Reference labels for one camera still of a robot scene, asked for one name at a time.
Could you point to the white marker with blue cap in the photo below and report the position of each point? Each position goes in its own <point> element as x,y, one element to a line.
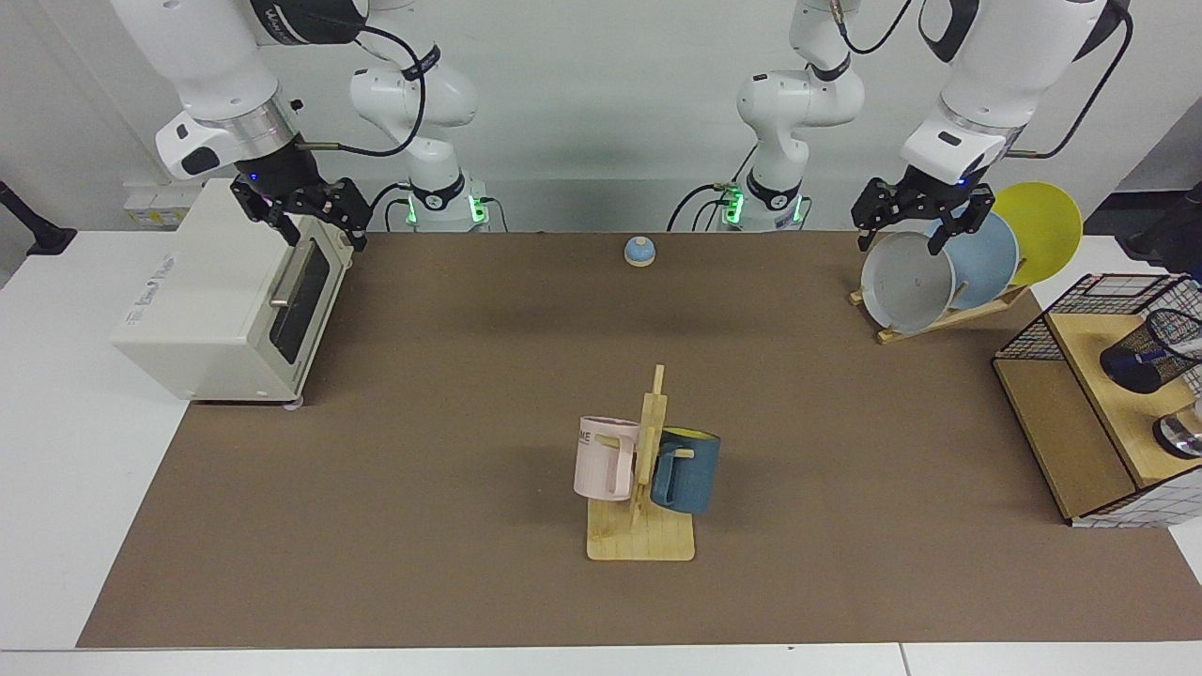
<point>1141,358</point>

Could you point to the black clamp stand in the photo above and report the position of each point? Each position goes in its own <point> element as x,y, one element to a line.
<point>42,239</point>

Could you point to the wooden plate rack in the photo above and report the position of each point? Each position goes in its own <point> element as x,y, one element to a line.
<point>939,324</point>

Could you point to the light blue plate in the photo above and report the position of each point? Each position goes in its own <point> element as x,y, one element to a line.
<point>986,272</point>

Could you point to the black mesh pen holder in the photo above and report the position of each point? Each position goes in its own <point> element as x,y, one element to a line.
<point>1132,376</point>

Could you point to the wooden cup stand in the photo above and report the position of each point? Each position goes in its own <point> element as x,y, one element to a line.
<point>648,540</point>

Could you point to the grey plate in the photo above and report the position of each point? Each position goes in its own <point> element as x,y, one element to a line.
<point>906,286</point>

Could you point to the black equipment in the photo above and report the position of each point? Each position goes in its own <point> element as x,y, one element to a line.
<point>1174,235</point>

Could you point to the silver round lid knob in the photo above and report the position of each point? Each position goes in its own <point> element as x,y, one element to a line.
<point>1178,437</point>

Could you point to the small blue round bell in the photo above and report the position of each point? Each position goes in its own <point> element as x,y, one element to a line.
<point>639,252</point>

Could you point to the pink cup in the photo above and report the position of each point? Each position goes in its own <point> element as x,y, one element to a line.
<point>596,465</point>

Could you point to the yellow plate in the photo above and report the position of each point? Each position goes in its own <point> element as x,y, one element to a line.
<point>1047,235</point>

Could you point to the brown table cloth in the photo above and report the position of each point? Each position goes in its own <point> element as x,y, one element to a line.
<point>423,545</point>

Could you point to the pale toaster oven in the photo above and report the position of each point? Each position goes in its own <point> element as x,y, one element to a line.
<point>207,300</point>

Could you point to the dark blue cup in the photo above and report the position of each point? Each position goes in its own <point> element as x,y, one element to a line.
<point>690,479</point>

